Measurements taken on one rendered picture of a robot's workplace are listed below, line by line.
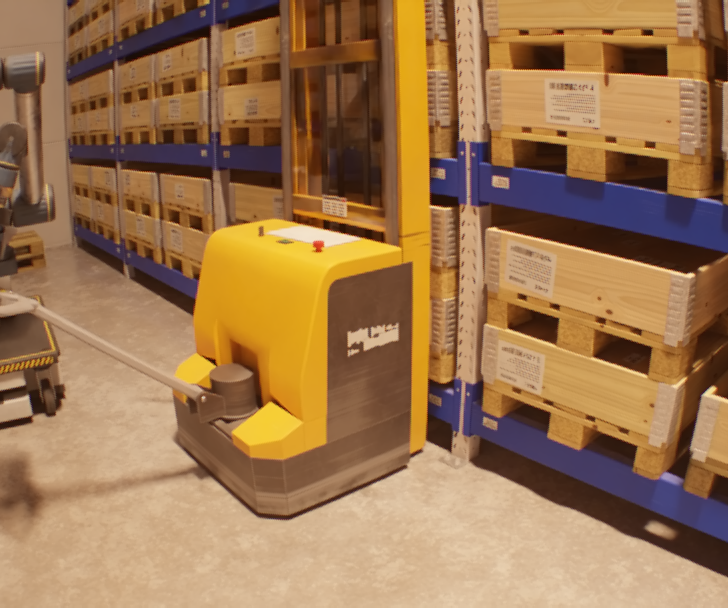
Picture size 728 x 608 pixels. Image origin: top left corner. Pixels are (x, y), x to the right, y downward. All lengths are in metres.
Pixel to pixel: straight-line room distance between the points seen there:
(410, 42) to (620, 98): 0.80
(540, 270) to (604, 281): 0.26
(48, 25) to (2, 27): 0.57
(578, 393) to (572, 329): 0.22
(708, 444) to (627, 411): 0.31
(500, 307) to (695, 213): 0.84
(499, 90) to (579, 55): 0.35
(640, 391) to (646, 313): 0.25
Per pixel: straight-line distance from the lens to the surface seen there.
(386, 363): 2.35
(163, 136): 4.64
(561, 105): 2.08
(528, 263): 2.19
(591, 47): 2.03
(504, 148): 2.22
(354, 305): 2.19
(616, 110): 1.97
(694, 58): 1.87
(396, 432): 2.51
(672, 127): 1.88
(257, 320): 2.35
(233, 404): 2.43
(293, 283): 2.19
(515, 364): 2.32
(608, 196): 2.01
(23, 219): 3.35
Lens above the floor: 1.40
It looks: 17 degrees down
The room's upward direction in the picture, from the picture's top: 1 degrees counter-clockwise
